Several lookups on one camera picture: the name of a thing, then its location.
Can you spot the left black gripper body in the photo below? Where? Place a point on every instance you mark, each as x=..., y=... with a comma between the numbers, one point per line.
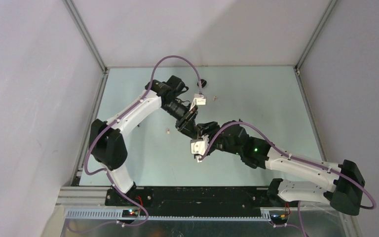
x=183, y=122

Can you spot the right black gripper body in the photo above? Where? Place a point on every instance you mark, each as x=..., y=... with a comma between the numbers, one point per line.
x=214, y=129

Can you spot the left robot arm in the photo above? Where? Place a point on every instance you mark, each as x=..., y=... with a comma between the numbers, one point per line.
x=107, y=138

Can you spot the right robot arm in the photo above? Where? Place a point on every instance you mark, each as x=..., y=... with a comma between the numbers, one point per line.
x=339, y=185

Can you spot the black earbud charging case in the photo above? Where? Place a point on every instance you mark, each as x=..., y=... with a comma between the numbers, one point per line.
x=202, y=83

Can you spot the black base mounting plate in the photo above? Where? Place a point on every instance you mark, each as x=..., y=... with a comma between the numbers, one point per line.
x=209, y=202

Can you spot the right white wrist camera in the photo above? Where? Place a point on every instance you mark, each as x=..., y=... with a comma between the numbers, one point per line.
x=198, y=147

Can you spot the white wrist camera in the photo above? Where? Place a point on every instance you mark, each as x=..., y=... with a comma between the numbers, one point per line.
x=198, y=147
x=198, y=100

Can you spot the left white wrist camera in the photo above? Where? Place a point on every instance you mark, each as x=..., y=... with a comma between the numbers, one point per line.
x=198, y=100

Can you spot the left aluminium frame post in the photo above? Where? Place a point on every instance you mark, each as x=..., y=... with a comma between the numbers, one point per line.
x=84, y=32

